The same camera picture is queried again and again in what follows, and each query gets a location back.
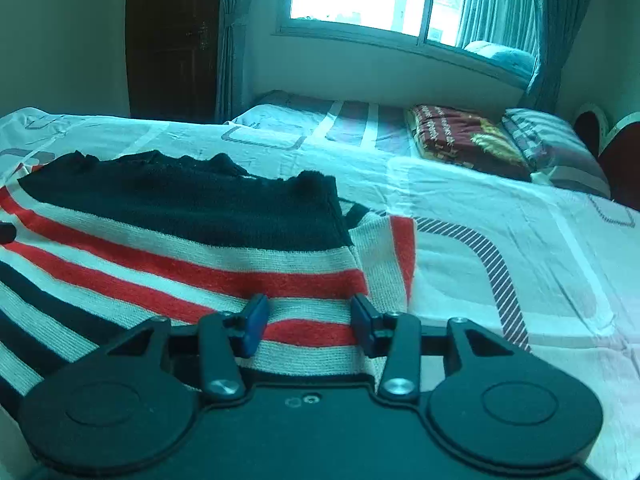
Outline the red patterned folded blanket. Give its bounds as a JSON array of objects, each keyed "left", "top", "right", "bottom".
[{"left": 406, "top": 104, "right": 532, "bottom": 182}]

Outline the red heart-shaped headboard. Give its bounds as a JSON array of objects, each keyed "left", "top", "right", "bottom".
[{"left": 573, "top": 103, "right": 640, "bottom": 210}]

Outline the striped red black white sweater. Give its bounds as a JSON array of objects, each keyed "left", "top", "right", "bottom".
[{"left": 1, "top": 152, "right": 416, "bottom": 416}]

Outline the folded light striped quilt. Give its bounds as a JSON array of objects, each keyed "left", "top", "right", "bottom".
[{"left": 232, "top": 90, "right": 419, "bottom": 157}]

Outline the teal left curtain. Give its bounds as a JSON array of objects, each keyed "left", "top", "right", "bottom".
[{"left": 215, "top": 0, "right": 252, "bottom": 122}]

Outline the teal curtain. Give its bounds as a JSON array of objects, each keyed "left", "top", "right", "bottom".
[
  {"left": 215, "top": 0, "right": 252, "bottom": 122},
  {"left": 520, "top": 0, "right": 591, "bottom": 113}
]

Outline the dark wooden door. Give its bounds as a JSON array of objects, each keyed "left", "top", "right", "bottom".
[{"left": 125, "top": 0, "right": 220, "bottom": 124}]

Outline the window with metal frame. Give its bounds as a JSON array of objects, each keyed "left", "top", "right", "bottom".
[{"left": 278, "top": 0, "right": 538, "bottom": 82}]

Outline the light patterned bed sheet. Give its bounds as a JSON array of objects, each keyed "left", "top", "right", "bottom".
[{"left": 1, "top": 108, "right": 639, "bottom": 479}]

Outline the teal cushion on windowsill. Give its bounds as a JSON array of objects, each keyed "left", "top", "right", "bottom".
[{"left": 464, "top": 40, "right": 536, "bottom": 79}]

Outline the striped grey pillow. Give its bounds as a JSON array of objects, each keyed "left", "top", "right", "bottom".
[{"left": 502, "top": 108, "right": 611, "bottom": 198}]

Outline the teal right curtain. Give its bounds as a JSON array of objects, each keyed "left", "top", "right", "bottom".
[{"left": 520, "top": 0, "right": 591, "bottom": 113}]

